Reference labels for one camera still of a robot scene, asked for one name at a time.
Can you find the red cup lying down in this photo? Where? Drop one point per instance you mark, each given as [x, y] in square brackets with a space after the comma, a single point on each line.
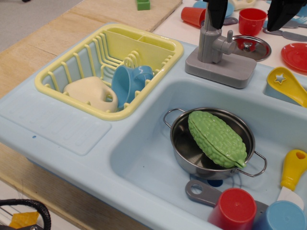
[193, 16]

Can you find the red cup in sink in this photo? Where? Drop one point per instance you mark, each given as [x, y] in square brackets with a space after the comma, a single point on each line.
[235, 210]

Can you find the cream toy cup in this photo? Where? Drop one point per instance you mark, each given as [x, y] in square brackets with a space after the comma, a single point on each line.
[92, 91]

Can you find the yellow star spoon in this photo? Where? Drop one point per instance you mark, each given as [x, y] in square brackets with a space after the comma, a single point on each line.
[283, 80]

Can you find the blue cup in sink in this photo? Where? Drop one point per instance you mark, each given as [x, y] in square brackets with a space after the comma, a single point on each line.
[282, 215]

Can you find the grey toy utensil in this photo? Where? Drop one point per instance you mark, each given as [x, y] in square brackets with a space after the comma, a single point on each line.
[287, 35]

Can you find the steel pot lid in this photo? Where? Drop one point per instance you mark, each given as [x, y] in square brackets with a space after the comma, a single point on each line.
[251, 47]

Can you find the yellow handled toy knife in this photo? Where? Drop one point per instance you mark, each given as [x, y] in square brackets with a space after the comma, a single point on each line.
[294, 166]

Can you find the steel pot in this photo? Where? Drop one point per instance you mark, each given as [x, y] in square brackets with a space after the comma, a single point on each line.
[189, 155]

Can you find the blue toy plate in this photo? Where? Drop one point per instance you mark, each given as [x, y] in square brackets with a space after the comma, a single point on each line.
[203, 4]

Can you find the red toy plate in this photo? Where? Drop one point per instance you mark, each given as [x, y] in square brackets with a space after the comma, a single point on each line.
[294, 55]

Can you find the grey toy spatula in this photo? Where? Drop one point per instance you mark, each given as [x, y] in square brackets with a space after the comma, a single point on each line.
[202, 193]

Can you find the yellow tape piece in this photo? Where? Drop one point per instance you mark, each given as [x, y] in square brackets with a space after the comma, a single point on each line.
[20, 220]

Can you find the light blue toy sink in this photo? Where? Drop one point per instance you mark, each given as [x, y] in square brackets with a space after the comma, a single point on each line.
[130, 164]

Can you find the yellow dish rack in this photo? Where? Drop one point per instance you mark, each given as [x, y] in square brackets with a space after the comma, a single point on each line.
[99, 54]

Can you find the green toy block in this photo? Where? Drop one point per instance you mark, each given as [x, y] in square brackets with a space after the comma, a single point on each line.
[143, 5]

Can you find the grey toy faucet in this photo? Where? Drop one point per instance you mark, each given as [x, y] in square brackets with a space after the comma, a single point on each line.
[214, 60]

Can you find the red upright cup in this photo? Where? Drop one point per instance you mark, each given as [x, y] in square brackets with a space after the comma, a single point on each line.
[251, 21]

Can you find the grey utensil handle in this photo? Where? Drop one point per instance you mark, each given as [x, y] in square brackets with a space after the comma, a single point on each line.
[230, 21]

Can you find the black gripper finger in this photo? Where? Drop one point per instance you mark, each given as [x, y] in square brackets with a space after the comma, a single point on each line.
[216, 10]
[282, 11]

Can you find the green toy bitter gourd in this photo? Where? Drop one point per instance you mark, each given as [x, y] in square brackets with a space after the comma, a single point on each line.
[217, 140]

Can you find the blue cup in rack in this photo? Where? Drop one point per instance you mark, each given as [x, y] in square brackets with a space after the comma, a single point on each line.
[126, 81]

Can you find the cream toy dish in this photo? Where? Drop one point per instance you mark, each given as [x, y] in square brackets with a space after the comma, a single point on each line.
[242, 4]

